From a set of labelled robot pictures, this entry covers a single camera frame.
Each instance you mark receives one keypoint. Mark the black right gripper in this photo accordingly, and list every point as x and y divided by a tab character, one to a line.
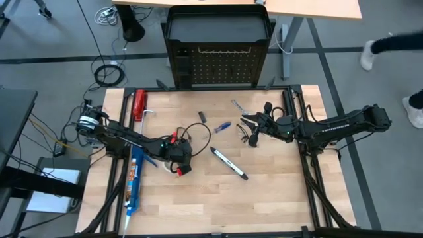
277	127

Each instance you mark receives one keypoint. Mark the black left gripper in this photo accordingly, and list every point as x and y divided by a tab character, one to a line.
180	150

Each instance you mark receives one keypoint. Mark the black eyeglasses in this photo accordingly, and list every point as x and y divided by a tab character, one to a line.
243	134

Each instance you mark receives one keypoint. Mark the silver combination wrench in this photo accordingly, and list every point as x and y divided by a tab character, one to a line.
238	105

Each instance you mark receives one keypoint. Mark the silver black spirit level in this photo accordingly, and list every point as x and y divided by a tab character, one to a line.
229	163

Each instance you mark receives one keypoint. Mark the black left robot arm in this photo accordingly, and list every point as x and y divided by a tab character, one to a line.
132	139

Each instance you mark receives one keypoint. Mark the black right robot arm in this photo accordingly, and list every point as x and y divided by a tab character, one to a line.
330	129

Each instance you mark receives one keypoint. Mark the small black block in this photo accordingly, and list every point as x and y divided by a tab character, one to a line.
202	117

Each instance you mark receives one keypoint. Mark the blue caulking gun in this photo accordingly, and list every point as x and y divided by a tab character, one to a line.
135	191

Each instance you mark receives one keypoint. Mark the red plastic tool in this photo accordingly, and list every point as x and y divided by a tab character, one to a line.
139	102

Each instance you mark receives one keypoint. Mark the grey desk leg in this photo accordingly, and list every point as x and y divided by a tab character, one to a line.
291	49

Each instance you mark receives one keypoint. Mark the black pegboard bin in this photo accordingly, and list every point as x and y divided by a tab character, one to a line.
183	66

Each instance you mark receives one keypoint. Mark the black pegboard tool cart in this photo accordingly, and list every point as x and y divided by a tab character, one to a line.
201	29

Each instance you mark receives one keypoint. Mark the black power adapter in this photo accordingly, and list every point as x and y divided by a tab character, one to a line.
60	149

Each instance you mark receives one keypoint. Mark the light wooden desk top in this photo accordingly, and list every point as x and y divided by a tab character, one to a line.
314	8

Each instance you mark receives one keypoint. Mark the person's white shoe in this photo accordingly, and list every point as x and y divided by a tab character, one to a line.
414	114
367	56

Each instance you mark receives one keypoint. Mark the white box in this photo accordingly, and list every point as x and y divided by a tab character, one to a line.
53	198

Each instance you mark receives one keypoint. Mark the person's leg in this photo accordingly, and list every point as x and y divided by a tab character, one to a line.
417	99
396	43

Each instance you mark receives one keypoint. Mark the black desk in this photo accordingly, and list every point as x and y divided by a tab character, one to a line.
15	115

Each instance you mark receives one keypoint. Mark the black chair caster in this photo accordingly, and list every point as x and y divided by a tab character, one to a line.
44	12

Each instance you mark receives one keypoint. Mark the black aluminium table frame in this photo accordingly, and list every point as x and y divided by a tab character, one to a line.
211	88

